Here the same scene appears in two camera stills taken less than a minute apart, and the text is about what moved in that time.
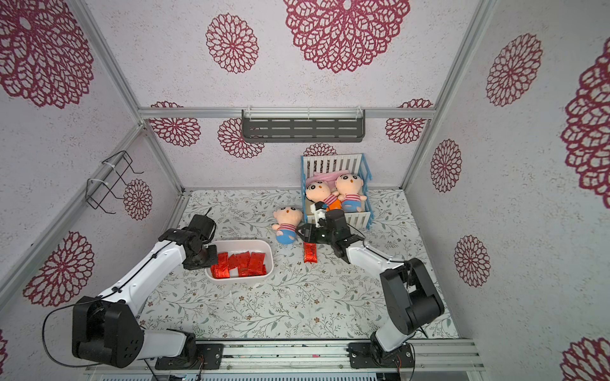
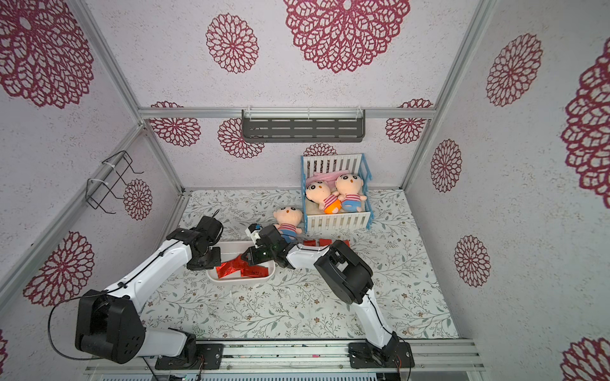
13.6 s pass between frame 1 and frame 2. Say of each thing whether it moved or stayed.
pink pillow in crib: stayed
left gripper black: stayed
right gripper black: moved
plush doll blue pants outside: stayed
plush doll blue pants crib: stayed
